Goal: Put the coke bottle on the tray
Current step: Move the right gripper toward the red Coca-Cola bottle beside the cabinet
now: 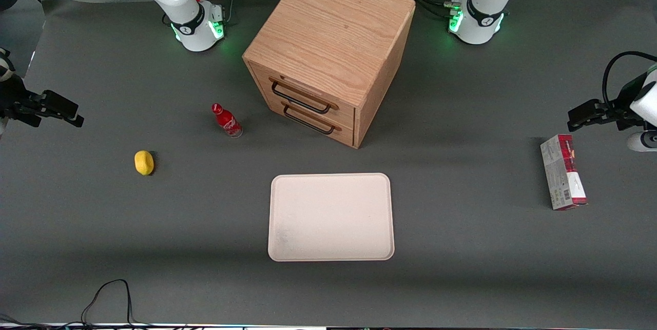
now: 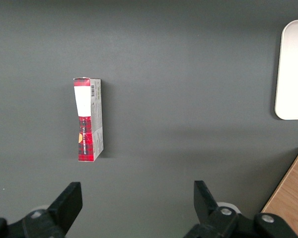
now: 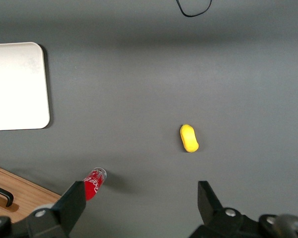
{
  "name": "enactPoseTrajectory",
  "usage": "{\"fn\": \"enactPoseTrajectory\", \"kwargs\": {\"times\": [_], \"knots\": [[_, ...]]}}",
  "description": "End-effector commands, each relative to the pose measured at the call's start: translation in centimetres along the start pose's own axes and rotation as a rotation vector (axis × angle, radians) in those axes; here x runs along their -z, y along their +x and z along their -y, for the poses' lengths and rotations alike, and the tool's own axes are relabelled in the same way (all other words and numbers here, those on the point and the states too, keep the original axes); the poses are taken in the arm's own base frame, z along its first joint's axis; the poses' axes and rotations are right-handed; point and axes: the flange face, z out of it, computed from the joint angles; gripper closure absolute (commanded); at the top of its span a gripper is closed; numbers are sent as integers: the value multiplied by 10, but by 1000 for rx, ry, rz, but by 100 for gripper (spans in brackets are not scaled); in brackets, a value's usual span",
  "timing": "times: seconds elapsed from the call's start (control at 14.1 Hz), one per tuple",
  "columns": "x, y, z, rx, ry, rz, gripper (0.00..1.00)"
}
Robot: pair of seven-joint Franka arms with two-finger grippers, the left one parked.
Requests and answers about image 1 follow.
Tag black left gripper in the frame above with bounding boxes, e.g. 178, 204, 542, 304
567, 72, 648, 132

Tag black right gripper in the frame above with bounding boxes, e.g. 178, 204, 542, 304
0, 76, 85, 128

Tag red coke bottle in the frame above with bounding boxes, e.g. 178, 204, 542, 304
211, 103, 243, 139

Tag cream rectangular tray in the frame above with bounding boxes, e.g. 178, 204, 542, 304
267, 172, 395, 262

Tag red plaid cookie box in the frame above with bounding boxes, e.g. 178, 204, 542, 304
540, 134, 588, 211

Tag yellow lemon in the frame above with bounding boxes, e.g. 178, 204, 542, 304
134, 150, 154, 176

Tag dark grey table mat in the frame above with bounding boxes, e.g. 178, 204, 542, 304
0, 0, 657, 326

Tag wooden drawer front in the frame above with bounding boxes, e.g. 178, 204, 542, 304
250, 65, 357, 128
268, 98, 356, 147

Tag oak wooden drawer cabinet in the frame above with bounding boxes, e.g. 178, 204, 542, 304
242, 0, 416, 149

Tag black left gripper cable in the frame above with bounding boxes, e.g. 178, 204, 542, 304
603, 51, 657, 111

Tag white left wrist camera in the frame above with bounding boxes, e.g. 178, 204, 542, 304
627, 131, 657, 152

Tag thin black looped cable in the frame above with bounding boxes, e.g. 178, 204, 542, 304
81, 279, 154, 328

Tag black left arm base cables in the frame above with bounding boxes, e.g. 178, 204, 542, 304
391, 0, 461, 18

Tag black metal drawer handle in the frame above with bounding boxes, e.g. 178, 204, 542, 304
270, 81, 332, 115
283, 105, 336, 135

